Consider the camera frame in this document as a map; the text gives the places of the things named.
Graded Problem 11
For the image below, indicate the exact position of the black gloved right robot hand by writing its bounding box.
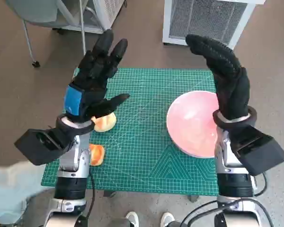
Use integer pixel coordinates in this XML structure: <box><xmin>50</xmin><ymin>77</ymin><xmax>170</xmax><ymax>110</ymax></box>
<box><xmin>186</xmin><ymin>34</ymin><xmax>251</xmax><ymax>122</ymax></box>

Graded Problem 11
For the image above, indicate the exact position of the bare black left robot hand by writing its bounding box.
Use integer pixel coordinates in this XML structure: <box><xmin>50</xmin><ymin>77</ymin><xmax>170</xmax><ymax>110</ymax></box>
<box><xmin>62</xmin><ymin>29</ymin><xmax>131</xmax><ymax>123</ymax></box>

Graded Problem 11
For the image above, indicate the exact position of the round toy bread bun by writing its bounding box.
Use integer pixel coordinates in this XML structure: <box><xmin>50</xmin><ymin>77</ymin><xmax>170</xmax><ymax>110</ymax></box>
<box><xmin>91</xmin><ymin>111</ymin><xmax>117</xmax><ymax>132</ymax></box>

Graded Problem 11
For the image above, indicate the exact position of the pink bowl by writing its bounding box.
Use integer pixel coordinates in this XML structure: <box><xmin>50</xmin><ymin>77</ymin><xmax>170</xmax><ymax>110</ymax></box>
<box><xmin>166</xmin><ymin>91</ymin><xmax>220</xmax><ymax>158</ymax></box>

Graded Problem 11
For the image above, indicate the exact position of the long orange toy bread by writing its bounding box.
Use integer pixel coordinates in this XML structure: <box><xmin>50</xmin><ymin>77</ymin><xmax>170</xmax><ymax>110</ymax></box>
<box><xmin>89</xmin><ymin>143</ymin><xmax>106</xmax><ymax>166</ymax></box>

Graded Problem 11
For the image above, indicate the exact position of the white metal pole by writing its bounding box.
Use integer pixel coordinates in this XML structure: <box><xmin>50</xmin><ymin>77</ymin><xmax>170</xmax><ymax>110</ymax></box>
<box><xmin>79</xmin><ymin>0</ymin><xmax>87</xmax><ymax>55</ymax></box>

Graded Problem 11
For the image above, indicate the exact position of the white unit with mesh grille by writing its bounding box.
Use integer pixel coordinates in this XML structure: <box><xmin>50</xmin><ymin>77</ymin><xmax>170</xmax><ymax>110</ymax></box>
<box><xmin>162</xmin><ymin>0</ymin><xmax>267</xmax><ymax>49</ymax></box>

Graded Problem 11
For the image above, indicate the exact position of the green cutting mat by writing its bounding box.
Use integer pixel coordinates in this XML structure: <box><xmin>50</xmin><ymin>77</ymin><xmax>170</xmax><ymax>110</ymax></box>
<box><xmin>40</xmin><ymin>68</ymin><xmax>220</xmax><ymax>197</ymax></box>

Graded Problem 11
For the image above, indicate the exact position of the grey chair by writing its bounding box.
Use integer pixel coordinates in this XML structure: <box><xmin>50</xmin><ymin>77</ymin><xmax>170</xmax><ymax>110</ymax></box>
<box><xmin>4</xmin><ymin>0</ymin><xmax>86</xmax><ymax>68</ymax></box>

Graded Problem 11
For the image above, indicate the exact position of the small black box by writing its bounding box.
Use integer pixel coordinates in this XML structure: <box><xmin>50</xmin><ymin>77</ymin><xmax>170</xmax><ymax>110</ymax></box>
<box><xmin>75</xmin><ymin>214</ymin><xmax>88</xmax><ymax>227</ymax></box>

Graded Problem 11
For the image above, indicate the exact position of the white shoe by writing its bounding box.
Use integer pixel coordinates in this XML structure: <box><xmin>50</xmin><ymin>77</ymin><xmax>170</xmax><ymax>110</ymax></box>
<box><xmin>160</xmin><ymin>212</ymin><xmax>175</xmax><ymax>227</ymax></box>
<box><xmin>125</xmin><ymin>211</ymin><xmax>140</xmax><ymax>227</ymax></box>

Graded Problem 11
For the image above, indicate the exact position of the white wire cabinet on casters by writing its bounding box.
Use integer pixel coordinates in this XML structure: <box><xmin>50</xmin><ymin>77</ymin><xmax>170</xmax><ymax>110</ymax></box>
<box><xmin>52</xmin><ymin>0</ymin><xmax>124</xmax><ymax>35</ymax></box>

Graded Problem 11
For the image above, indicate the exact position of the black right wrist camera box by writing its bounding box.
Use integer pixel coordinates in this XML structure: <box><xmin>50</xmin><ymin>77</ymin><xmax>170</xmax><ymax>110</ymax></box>
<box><xmin>235</xmin><ymin>125</ymin><xmax>284</xmax><ymax>176</ymax></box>

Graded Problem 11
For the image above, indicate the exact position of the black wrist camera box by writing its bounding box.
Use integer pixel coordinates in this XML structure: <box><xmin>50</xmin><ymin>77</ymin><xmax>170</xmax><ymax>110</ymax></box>
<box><xmin>235</xmin><ymin>125</ymin><xmax>284</xmax><ymax>176</ymax></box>
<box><xmin>14</xmin><ymin>128</ymin><xmax>76</xmax><ymax>166</ymax></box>

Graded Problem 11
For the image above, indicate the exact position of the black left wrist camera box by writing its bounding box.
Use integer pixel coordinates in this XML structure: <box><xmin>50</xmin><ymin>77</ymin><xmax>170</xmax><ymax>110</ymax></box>
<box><xmin>14</xmin><ymin>128</ymin><xmax>76</xmax><ymax>166</ymax></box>

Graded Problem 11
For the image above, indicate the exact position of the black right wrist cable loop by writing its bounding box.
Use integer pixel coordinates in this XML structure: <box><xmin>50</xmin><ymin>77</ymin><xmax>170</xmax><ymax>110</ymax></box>
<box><xmin>252</xmin><ymin>171</ymin><xmax>268</xmax><ymax>197</ymax></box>

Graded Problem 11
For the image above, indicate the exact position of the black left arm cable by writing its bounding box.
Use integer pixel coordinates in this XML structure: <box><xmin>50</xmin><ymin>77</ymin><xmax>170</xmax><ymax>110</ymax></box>
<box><xmin>81</xmin><ymin>174</ymin><xmax>97</xmax><ymax>227</ymax></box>

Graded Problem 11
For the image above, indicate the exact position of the long black right arm cable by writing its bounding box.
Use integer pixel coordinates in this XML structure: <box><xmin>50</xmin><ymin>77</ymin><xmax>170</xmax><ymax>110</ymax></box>
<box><xmin>179</xmin><ymin>200</ymin><xmax>274</xmax><ymax>227</ymax></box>

